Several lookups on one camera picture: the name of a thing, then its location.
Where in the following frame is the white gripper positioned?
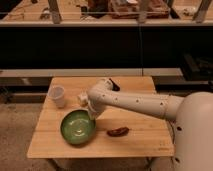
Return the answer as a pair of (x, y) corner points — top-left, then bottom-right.
(88, 102), (103, 120)

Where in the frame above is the green ceramic bowl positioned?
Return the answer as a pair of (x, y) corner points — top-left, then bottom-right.
(60, 110), (96, 145)

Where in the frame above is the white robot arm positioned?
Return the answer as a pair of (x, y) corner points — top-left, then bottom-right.
(87, 79), (213, 171)

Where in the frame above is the black smartphone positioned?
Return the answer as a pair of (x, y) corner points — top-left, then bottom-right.
(109, 78), (120, 91)

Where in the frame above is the dried red chili pepper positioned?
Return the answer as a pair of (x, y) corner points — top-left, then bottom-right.
(107, 127), (129, 137)

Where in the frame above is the wooden table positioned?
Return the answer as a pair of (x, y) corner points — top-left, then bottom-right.
(27, 77), (174, 158)

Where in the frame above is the white plastic cup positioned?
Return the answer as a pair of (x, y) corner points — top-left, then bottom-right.
(48, 85), (65, 108)

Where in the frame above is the long wooden shelf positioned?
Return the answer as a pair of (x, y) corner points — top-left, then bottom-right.
(0, 0), (213, 26)

